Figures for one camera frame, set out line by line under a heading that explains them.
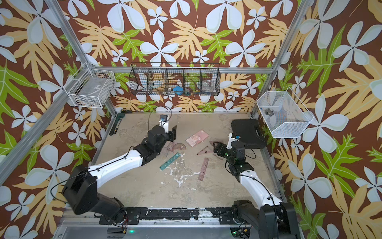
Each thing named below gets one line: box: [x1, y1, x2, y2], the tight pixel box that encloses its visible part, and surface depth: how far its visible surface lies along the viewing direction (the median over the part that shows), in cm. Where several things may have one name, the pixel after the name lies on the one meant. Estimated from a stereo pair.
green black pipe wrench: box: [109, 112, 126, 136], surface depth 114 cm
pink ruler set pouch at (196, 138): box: [185, 129, 210, 147], surface depth 106 cm
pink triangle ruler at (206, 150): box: [196, 145, 214, 156], surface depth 101 cm
